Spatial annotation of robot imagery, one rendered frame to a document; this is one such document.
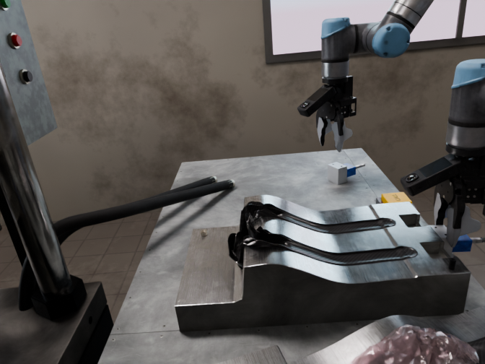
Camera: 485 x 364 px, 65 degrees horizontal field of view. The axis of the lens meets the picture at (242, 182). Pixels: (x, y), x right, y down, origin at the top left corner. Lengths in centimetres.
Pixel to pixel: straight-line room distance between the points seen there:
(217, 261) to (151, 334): 18
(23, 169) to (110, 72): 199
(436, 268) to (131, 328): 55
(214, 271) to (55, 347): 32
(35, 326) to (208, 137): 201
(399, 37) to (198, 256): 66
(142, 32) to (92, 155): 92
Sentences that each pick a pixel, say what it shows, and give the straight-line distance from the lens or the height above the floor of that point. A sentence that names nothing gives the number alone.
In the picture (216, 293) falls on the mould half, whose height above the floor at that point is 86.
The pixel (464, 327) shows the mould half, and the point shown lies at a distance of 70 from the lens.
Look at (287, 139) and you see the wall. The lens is 271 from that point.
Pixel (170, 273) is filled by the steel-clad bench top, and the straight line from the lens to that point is 89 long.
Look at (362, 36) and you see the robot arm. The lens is 111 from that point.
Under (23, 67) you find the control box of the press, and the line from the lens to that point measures 108.
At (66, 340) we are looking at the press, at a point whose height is 78.
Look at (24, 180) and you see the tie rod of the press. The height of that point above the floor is 108.
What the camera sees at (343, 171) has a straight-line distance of 122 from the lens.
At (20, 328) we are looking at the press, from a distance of 92.
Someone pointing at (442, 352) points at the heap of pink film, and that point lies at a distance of 57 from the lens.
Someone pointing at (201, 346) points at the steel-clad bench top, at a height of 80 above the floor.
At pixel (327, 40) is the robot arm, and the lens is 111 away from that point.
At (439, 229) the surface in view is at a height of 85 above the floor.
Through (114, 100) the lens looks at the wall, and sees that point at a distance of 274.
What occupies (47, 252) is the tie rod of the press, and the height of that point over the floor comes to 93.
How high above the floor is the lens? 131
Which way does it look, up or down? 24 degrees down
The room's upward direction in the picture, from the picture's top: 5 degrees counter-clockwise
